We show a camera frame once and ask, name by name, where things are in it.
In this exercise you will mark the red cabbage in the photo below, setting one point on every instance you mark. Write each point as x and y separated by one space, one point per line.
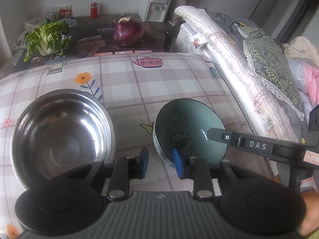
128 33

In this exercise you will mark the napa cabbage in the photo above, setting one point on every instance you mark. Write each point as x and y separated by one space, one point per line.
47 39

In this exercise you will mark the pink blanket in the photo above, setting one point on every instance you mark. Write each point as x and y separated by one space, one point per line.
311 79

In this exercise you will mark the teal ceramic bowl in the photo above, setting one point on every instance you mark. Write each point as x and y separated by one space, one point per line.
189 119

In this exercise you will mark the beige cloth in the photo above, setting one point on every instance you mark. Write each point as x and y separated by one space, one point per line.
301 47

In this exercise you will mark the wooden wardrobe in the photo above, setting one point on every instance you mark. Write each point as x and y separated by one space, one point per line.
286 5

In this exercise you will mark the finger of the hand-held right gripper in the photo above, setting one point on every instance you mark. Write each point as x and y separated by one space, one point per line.
256 145

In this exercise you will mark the white plastic bag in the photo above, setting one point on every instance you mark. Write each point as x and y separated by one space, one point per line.
27 27

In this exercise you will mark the small steel bowl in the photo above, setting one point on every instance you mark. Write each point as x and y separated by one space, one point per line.
62 134

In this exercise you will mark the grey quilt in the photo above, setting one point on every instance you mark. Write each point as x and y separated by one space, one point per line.
224 20

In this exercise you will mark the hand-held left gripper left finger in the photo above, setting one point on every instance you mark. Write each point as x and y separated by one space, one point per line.
144 164

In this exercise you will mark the rolled white mat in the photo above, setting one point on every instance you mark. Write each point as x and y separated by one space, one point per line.
224 54

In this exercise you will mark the red packet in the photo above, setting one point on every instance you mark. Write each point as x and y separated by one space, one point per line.
65 12

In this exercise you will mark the red bottle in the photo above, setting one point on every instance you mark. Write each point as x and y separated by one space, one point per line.
94 11

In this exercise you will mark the white paper tag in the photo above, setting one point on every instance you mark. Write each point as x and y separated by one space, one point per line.
199 40

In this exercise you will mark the patterned paper roll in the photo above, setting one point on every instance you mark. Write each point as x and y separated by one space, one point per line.
182 0

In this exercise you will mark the green floral pillow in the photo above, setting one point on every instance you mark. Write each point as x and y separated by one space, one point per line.
269 64

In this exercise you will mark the plaid printed tablecloth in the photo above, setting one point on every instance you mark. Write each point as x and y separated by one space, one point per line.
162 84

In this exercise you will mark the dark side table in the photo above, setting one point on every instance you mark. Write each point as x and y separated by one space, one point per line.
99 46

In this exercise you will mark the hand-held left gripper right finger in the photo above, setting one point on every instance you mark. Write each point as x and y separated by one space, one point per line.
178 164

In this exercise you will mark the white water dispenser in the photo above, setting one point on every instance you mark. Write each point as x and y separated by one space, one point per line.
154 7

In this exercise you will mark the clear plastic bottle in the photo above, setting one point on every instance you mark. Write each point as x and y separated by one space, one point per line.
51 16

